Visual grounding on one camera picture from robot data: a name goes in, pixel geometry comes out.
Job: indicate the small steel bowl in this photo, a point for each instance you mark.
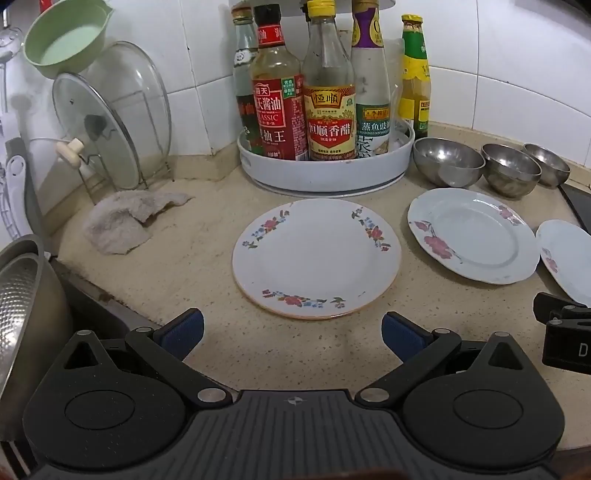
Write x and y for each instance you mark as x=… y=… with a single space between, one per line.
x=547 y=162

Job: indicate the medium pink flower plate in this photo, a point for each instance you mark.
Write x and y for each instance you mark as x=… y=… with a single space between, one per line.
x=471 y=235

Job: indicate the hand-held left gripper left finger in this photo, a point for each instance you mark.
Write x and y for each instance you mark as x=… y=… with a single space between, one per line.
x=182 y=330

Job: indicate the purple label sauce bottle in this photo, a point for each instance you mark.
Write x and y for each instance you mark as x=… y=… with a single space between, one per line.
x=371 y=92

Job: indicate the medium steel bowl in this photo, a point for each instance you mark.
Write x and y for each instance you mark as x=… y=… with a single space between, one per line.
x=510 y=168

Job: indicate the glass lid with cream knob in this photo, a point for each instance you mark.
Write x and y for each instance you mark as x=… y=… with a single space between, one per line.
x=99 y=134

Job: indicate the large steel bowl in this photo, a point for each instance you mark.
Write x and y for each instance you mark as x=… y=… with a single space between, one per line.
x=445 y=159

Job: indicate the small pink flower plate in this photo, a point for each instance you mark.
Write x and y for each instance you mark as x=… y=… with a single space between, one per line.
x=570 y=258

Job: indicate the steel wok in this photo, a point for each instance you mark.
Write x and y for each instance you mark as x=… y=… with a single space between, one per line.
x=32 y=314

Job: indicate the black gas stove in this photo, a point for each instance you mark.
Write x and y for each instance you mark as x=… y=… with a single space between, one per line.
x=577 y=201

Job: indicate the large floral white plate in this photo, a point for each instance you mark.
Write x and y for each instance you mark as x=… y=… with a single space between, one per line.
x=316 y=258

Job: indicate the green yellow label sauce bottle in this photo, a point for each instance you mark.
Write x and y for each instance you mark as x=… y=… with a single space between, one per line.
x=415 y=87

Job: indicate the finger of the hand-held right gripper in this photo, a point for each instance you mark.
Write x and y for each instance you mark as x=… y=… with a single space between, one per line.
x=556 y=304

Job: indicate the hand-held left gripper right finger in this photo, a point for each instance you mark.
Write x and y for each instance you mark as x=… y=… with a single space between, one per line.
x=402 y=331

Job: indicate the grey dish rag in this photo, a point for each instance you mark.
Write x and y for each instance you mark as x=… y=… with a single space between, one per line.
x=124 y=217

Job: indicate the white two-tier rotating rack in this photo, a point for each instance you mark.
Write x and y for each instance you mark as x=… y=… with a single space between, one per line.
x=323 y=173

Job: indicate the large glass pot lid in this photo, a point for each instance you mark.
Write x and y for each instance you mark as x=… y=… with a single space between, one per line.
x=138 y=92

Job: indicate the yellow cap vinegar bottle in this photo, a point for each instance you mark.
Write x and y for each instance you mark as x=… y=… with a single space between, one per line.
x=328 y=110

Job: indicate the green plastic bowl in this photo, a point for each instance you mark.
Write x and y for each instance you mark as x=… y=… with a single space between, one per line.
x=64 y=44

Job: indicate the red label soy sauce bottle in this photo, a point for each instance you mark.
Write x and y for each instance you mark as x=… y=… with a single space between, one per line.
x=277 y=106

